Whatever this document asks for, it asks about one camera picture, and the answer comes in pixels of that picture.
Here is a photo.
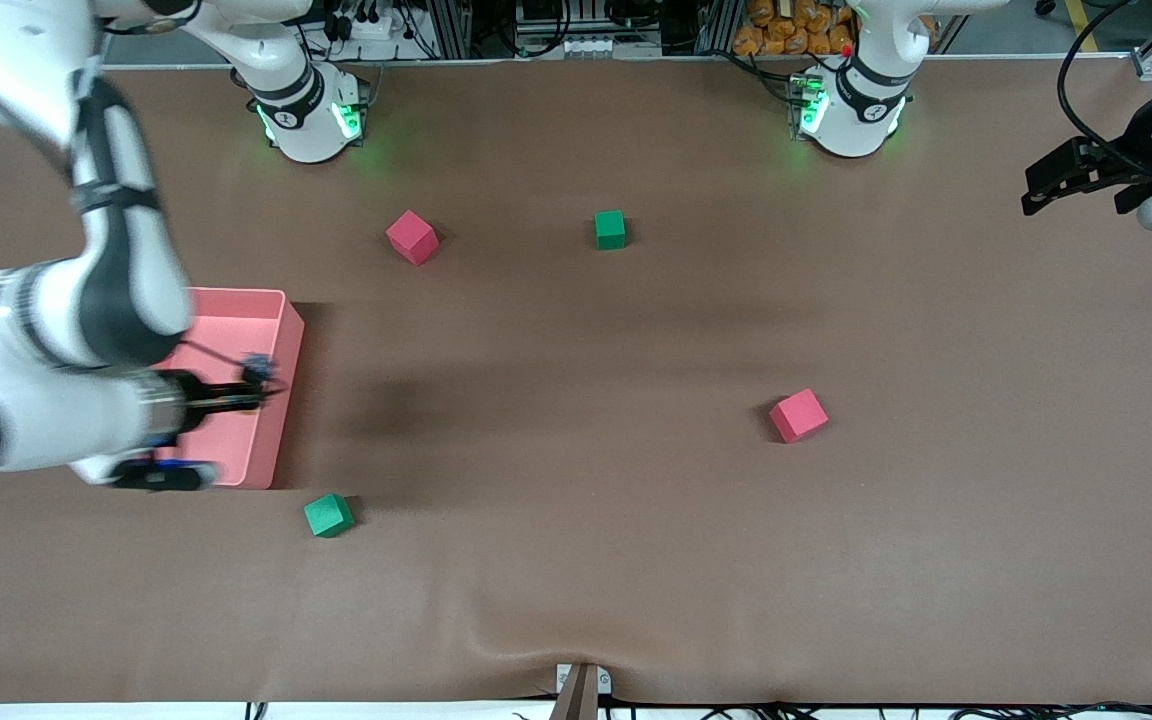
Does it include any pink plastic bin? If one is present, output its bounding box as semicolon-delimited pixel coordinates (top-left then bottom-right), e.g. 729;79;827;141
151;288;305;491

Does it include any pink foam cube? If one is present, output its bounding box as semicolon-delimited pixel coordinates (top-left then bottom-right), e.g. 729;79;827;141
385;210;440;267
769;388;830;444

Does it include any bag of orange items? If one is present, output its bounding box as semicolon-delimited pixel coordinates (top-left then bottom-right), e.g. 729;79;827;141
733;0;857;57

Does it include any white power strip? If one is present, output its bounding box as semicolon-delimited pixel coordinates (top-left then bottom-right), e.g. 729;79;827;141
331;8;402;43

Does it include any brown table mat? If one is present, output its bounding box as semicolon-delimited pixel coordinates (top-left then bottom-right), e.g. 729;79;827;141
0;55;1152;706

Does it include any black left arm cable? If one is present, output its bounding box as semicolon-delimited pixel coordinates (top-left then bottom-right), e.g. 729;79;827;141
1055;0;1149;153

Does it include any metal bracket with post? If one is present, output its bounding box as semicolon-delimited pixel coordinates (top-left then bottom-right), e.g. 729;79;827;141
549;662;613;720

